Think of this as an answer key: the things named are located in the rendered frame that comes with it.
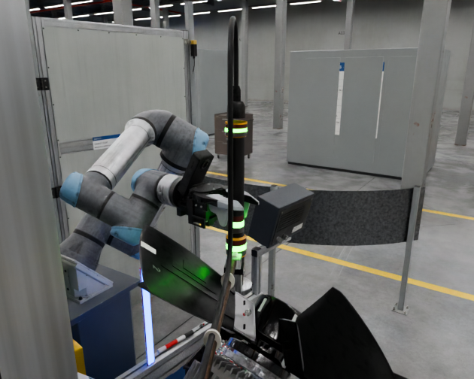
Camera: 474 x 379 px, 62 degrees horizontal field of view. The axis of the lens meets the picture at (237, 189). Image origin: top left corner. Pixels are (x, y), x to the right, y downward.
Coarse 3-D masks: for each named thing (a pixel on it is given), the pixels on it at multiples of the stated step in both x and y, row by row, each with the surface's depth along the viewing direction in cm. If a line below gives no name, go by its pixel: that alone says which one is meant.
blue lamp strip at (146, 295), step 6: (144, 294) 113; (144, 300) 113; (144, 306) 114; (144, 312) 114; (144, 318) 115; (150, 318) 116; (150, 324) 117; (150, 330) 117; (150, 336) 118; (150, 342) 118; (150, 348) 119; (150, 354) 119; (150, 360) 120
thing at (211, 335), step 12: (228, 36) 65; (228, 48) 65; (228, 60) 65; (228, 72) 65; (228, 84) 66; (228, 96) 66; (228, 108) 67; (228, 120) 67; (228, 132) 68; (228, 144) 69; (228, 156) 69; (228, 168) 70; (228, 180) 71; (228, 192) 71; (228, 204) 72; (228, 216) 72; (228, 228) 73; (228, 240) 73; (228, 252) 73; (228, 264) 72; (228, 276) 70; (216, 312) 60; (216, 324) 57; (204, 336) 56; (216, 336) 55; (216, 348) 56; (204, 360) 50; (204, 372) 48
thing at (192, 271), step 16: (144, 240) 71; (160, 240) 76; (144, 256) 66; (160, 256) 70; (176, 256) 74; (192, 256) 79; (144, 272) 63; (176, 272) 70; (192, 272) 74; (208, 272) 78; (160, 288) 63; (176, 288) 67; (192, 288) 71; (208, 288) 74; (176, 304) 64; (192, 304) 68; (208, 304) 72; (208, 320) 69; (224, 320) 73
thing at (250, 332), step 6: (240, 294) 82; (240, 300) 81; (246, 300) 82; (240, 306) 80; (246, 306) 81; (252, 306) 82; (240, 312) 78; (252, 312) 81; (240, 318) 77; (246, 318) 79; (252, 318) 80; (234, 324) 75; (240, 324) 76; (246, 324) 78; (252, 324) 79; (240, 330) 75; (246, 330) 76; (252, 330) 78; (246, 336) 76; (252, 336) 77
